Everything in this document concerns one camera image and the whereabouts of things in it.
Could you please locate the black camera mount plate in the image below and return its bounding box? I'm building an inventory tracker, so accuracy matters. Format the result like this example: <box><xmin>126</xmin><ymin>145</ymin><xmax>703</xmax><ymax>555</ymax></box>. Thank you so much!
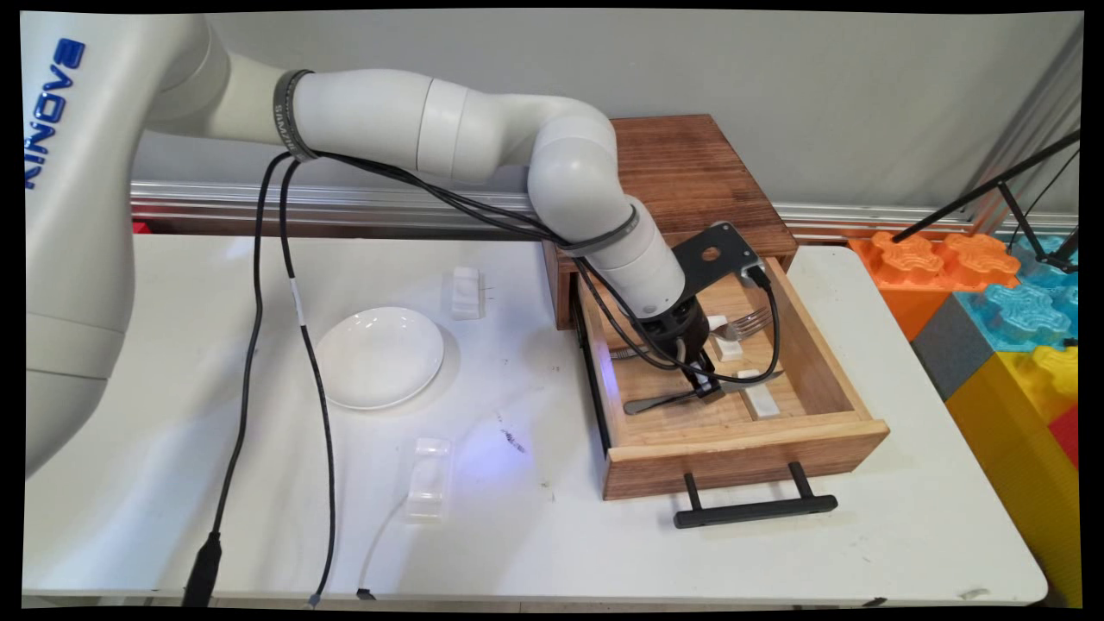
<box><xmin>671</xmin><ymin>222</ymin><xmax>762</xmax><ymax>299</ymax></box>

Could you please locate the light wooden drawer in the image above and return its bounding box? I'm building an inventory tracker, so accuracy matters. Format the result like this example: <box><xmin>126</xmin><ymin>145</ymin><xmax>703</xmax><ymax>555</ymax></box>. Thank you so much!
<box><xmin>576</xmin><ymin>257</ymin><xmax>891</xmax><ymax>501</ymax></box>

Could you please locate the grey wrist cable strap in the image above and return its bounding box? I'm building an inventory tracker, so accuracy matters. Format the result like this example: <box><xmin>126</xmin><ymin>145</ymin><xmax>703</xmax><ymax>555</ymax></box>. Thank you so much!
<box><xmin>556</xmin><ymin>204</ymin><xmax>642</xmax><ymax>259</ymax></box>

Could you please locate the dark wooden drawer cabinet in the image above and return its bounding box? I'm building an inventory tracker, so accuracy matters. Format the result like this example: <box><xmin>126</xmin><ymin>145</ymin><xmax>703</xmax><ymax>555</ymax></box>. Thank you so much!
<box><xmin>542</xmin><ymin>115</ymin><xmax>799</xmax><ymax>331</ymax></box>

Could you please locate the thick black cable black connector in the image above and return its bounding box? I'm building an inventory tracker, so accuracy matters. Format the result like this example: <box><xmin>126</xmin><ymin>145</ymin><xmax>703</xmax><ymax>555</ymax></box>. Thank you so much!
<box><xmin>182</xmin><ymin>148</ymin><xmax>782</xmax><ymax>607</ymax></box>

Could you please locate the thin black cable silver connector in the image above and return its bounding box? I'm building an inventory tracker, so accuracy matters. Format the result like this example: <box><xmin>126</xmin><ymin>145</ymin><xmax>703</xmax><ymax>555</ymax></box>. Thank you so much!
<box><xmin>276</xmin><ymin>148</ymin><xmax>717</xmax><ymax>610</ymax></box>

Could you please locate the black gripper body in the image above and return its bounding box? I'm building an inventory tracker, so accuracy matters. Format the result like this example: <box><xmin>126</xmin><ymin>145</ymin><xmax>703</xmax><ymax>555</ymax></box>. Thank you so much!
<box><xmin>637</xmin><ymin>296</ymin><xmax>713</xmax><ymax>368</ymax></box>

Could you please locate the blue foam block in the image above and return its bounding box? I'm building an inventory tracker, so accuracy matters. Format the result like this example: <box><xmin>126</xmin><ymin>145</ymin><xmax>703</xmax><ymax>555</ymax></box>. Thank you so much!
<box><xmin>953</xmin><ymin>237</ymin><xmax>1079</xmax><ymax>353</ymax></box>

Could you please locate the black tripod stand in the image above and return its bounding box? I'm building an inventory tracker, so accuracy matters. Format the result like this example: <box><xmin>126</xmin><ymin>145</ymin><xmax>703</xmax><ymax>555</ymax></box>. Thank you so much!
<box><xmin>893</xmin><ymin>131</ymin><xmax>1081</xmax><ymax>275</ymax></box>

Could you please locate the black drawer handle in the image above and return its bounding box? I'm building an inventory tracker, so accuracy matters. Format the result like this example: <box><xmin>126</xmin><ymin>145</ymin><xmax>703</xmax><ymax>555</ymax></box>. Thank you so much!
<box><xmin>674</xmin><ymin>461</ymin><xmax>839</xmax><ymax>529</ymax></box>

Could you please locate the aluminium wall rail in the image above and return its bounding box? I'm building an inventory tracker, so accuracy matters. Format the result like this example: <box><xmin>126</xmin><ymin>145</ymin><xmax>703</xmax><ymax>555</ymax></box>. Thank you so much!
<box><xmin>129</xmin><ymin>179</ymin><xmax>977</xmax><ymax>244</ymax></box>

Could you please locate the white cutlery rest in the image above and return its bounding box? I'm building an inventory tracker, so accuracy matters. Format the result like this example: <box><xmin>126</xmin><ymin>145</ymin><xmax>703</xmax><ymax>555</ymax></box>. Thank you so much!
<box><xmin>706</xmin><ymin>315</ymin><xmax>744</xmax><ymax>361</ymax></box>
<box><xmin>737</xmin><ymin>369</ymin><xmax>781</xmax><ymax>421</ymax></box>
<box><xmin>405</xmin><ymin>438</ymin><xmax>456</xmax><ymax>521</ymax></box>
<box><xmin>448</xmin><ymin>267</ymin><xmax>486</xmax><ymax>320</ymax></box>

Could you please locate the white round plate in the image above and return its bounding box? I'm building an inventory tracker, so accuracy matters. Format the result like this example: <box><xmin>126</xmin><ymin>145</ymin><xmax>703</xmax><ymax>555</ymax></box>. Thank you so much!
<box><xmin>315</xmin><ymin>307</ymin><xmax>446</xmax><ymax>411</ymax></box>

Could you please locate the grey forearm cable strap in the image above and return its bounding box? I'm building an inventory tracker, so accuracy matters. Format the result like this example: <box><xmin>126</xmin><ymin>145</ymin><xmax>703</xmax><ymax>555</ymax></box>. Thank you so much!
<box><xmin>273</xmin><ymin>69</ymin><xmax>321</xmax><ymax>164</ymax></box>

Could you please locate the silver fork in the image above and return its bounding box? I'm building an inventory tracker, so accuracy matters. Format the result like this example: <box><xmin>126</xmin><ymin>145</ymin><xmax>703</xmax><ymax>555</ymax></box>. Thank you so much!
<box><xmin>611</xmin><ymin>308</ymin><xmax>774</xmax><ymax>361</ymax></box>

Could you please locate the grey foam block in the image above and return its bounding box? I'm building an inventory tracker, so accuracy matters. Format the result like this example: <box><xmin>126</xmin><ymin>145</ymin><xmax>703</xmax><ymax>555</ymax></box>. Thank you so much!
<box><xmin>912</xmin><ymin>295</ymin><xmax>994</xmax><ymax>401</ymax></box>

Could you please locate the orange foam block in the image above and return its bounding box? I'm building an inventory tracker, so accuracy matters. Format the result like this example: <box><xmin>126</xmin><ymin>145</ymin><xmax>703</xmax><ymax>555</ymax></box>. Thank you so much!
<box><xmin>850</xmin><ymin>233</ymin><xmax>1020</xmax><ymax>342</ymax></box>

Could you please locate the silver table knife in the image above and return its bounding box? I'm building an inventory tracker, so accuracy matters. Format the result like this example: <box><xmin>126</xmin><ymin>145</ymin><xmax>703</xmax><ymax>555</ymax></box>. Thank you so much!
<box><xmin>623</xmin><ymin>369</ymin><xmax>786</xmax><ymax>416</ymax></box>

